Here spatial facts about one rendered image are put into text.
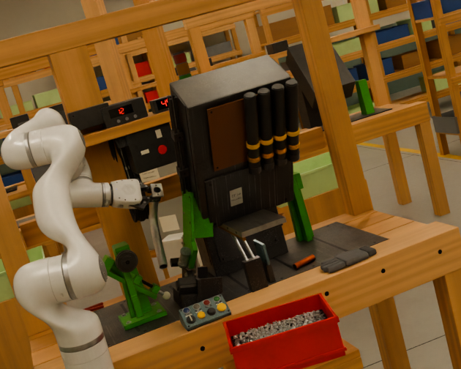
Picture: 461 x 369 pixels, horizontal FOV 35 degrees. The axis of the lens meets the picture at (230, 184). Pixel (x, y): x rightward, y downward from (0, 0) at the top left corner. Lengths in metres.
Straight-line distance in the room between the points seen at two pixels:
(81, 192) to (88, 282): 0.65
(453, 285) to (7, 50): 1.78
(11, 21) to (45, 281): 10.72
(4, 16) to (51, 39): 9.73
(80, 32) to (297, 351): 1.40
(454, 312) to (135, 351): 1.13
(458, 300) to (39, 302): 1.49
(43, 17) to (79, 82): 9.73
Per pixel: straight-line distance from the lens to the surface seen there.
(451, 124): 7.55
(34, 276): 1.87
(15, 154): 2.04
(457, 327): 2.73
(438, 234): 2.60
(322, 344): 2.08
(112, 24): 2.77
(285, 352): 2.07
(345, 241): 2.74
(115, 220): 2.79
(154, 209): 2.57
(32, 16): 12.46
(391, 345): 3.34
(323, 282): 2.41
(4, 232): 2.75
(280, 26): 9.93
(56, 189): 1.96
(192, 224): 2.46
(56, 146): 2.01
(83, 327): 1.90
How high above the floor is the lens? 1.72
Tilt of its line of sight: 11 degrees down
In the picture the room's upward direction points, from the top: 16 degrees counter-clockwise
